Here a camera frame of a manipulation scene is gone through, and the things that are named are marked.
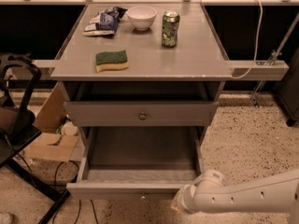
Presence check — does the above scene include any cardboard box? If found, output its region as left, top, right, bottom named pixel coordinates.
left=25, top=84, right=78, bottom=161

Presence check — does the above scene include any black floor cable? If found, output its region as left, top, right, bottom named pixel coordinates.
left=50, top=160, right=99, bottom=224

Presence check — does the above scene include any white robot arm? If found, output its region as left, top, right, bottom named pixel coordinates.
left=171, top=169, right=299, bottom=224

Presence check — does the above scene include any grey drawer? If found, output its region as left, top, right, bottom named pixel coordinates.
left=64, top=81, right=219, bottom=128
left=67, top=127, right=203, bottom=200

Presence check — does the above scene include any white plastic container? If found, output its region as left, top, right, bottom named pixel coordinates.
left=61, top=122, right=78, bottom=136

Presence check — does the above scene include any white ceramic bowl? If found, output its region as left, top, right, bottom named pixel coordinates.
left=127, top=6, right=157, bottom=31

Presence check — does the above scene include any green soda can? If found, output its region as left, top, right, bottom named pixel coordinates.
left=162, top=10, right=180, bottom=48

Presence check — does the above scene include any grey metal rail beam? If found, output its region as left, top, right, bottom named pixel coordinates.
left=34, top=60, right=289, bottom=81

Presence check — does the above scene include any metal clamp rod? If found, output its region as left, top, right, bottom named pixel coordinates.
left=250, top=12, right=299, bottom=107

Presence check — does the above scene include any grey drawer cabinet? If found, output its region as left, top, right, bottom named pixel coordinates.
left=50, top=2, right=234, bottom=142

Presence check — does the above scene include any white cable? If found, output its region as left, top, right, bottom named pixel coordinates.
left=229, top=0, right=263, bottom=80

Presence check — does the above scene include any grey top drawer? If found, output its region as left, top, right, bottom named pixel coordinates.
left=64, top=81, right=219, bottom=128

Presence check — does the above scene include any black chair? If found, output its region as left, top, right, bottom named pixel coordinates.
left=0, top=53, right=70, bottom=224

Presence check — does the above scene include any blue chip bag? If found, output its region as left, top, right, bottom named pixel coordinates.
left=83, top=7, right=127, bottom=36

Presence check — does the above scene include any dark cabinet at right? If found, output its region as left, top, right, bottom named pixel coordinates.
left=274, top=48, right=299, bottom=126

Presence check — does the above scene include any green yellow sponge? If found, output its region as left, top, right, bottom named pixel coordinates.
left=95, top=50, right=129, bottom=72

